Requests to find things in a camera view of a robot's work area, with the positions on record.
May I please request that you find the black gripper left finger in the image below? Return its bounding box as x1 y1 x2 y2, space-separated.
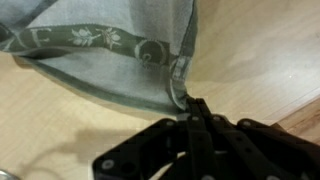
92 97 218 180

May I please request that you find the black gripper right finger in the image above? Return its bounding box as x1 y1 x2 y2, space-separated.
197 98 320 180

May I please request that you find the metal wire ring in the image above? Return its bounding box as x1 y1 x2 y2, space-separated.
0 169 16 180

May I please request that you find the green patterned towel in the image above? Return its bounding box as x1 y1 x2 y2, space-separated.
0 0 200 113

